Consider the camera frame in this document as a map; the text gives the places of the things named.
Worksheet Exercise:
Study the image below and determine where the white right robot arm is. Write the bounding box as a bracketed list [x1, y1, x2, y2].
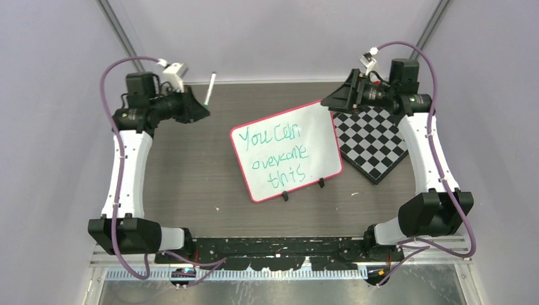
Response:
[321, 58, 474, 261]

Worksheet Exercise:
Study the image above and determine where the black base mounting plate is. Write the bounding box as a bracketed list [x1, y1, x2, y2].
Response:
[177, 236, 404, 271]

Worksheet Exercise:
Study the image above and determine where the aluminium frame rail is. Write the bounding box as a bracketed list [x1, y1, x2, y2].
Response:
[93, 249, 473, 283]

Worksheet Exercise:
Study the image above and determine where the pink-framed whiteboard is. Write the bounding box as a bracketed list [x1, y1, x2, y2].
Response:
[229, 100, 343, 203]

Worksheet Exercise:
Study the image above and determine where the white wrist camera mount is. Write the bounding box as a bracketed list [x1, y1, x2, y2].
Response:
[360, 47, 379, 76]
[157, 58, 188, 93]

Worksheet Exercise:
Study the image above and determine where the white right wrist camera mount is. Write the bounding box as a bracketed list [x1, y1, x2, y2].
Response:
[360, 47, 379, 76]

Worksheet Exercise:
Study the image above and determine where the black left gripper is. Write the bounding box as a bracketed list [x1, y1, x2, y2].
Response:
[151, 84, 210, 124]

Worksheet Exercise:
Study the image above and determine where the black white chessboard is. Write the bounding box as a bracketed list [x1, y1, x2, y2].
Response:
[332, 107, 408, 185]

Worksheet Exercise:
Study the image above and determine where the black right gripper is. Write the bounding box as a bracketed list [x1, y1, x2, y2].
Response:
[321, 69, 395, 116]

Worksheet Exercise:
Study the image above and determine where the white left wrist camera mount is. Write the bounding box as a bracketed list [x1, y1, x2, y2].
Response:
[157, 58, 188, 93]

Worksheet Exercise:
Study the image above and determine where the white green marker pen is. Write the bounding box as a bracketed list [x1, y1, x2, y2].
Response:
[203, 71, 217, 108]

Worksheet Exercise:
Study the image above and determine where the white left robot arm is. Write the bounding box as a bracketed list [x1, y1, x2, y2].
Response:
[88, 72, 210, 263]

